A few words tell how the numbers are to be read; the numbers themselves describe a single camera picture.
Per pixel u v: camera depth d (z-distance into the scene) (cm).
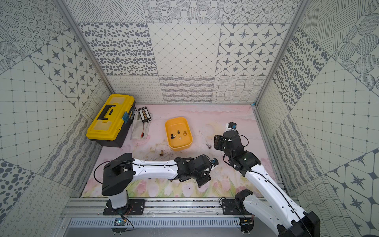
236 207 65
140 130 105
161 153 92
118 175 47
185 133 101
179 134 104
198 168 62
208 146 95
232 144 55
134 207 74
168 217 74
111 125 86
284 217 40
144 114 111
